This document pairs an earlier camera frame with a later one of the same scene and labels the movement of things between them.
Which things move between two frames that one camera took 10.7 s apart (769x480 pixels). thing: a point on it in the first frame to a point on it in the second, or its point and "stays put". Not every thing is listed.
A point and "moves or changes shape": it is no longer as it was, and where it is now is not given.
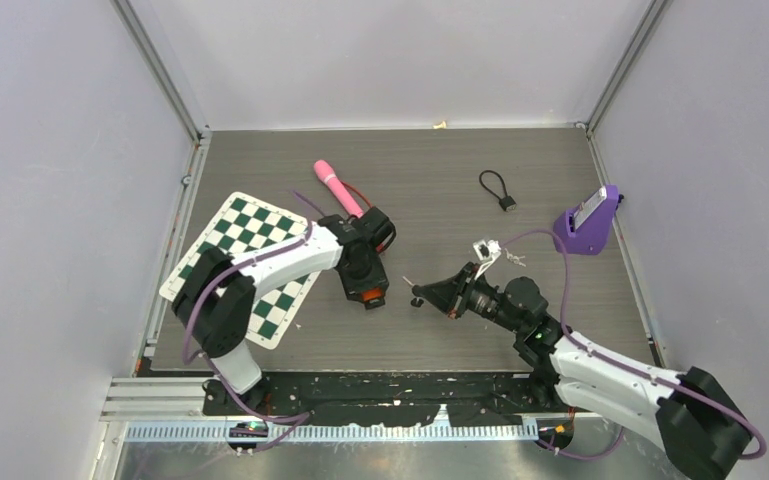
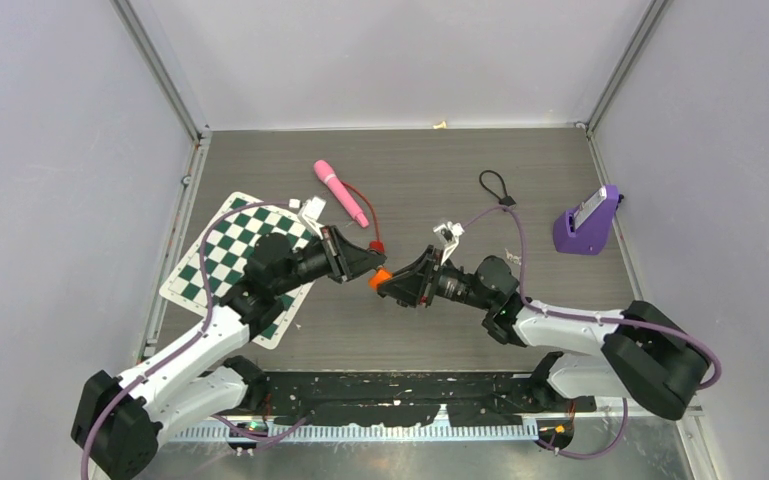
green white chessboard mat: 244,226 stays put
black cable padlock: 506,202 stays put
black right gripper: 448,297 to 414,281
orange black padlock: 373,298 moves or changes shape
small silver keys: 515,258 stays put
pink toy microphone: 327,174 stays put
